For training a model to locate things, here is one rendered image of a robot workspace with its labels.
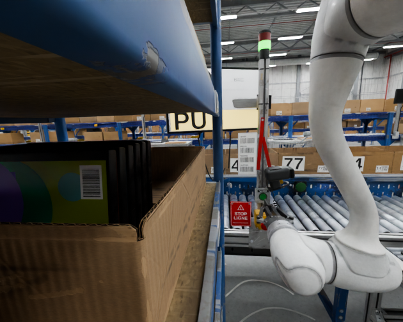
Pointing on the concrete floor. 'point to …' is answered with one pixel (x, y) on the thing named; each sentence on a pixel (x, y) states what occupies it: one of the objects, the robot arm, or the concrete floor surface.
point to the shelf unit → (118, 94)
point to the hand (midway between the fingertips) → (267, 205)
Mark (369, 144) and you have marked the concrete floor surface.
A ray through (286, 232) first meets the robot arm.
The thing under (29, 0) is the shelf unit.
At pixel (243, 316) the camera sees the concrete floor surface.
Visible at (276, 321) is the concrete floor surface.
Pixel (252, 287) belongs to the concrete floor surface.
